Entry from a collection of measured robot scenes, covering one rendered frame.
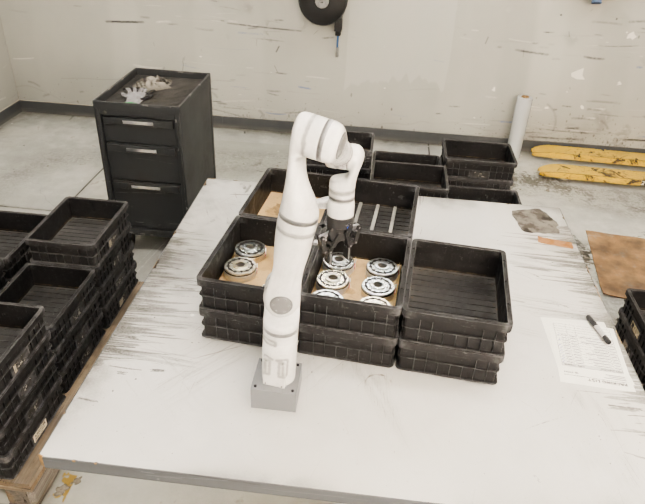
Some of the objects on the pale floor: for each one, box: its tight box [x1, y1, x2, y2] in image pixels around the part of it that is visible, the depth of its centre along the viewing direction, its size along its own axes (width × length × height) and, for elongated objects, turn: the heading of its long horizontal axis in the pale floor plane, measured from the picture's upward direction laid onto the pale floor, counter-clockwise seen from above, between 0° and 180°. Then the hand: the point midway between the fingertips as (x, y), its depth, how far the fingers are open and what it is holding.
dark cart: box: [92, 68, 216, 244], centre depth 357 cm, size 60×45×90 cm
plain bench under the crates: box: [38, 178, 645, 504], centre depth 232 cm, size 160×160×70 cm
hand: (337, 256), depth 178 cm, fingers open, 5 cm apart
